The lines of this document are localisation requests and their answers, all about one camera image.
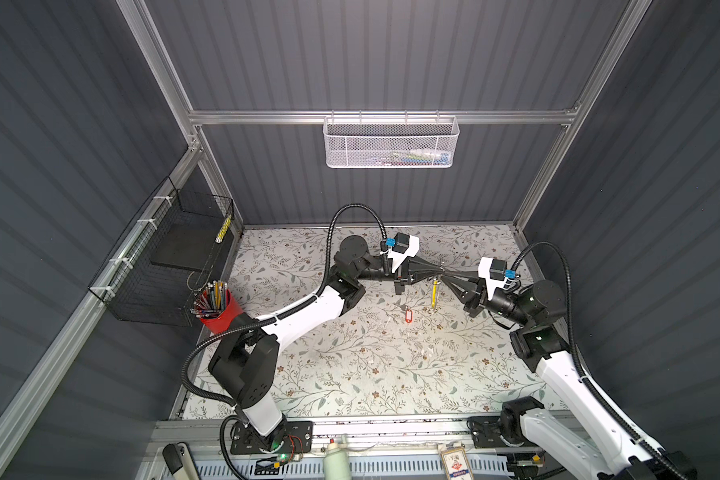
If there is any left black cable conduit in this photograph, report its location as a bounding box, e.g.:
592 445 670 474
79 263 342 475
179 202 390 480

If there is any yellow marker in basket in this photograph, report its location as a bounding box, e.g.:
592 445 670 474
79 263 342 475
215 215 232 244

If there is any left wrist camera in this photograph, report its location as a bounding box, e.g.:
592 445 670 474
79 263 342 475
386 232 420 273

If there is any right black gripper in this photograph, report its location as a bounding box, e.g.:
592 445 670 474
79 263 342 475
441 272 530 331

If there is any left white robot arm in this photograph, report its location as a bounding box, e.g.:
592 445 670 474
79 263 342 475
208 233 445 439

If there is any white bottle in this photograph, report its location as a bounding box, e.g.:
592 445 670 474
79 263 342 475
323 439 352 480

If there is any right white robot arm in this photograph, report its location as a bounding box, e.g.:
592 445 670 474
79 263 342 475
441 275 698 479

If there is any playing card box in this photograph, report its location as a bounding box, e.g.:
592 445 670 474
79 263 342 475
438 444 474 480

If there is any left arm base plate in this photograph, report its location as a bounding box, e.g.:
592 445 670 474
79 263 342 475
229 420 314 455

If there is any black wire basket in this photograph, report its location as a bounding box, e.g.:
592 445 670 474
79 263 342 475
89 180 235 327

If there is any black cable conduit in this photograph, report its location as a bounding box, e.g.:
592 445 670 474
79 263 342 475
179 202 390 480
509 241 691 480

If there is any right black cable conduit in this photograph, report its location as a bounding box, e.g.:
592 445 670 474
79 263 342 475
509 241 691 480

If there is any red pencil cup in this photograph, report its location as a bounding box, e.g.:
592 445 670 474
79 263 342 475
190 281 243 335

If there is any white wire mesh basket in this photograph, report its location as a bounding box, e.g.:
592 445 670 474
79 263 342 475
322 115 460 169

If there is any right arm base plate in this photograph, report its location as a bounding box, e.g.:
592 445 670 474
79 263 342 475
466 416 515 448

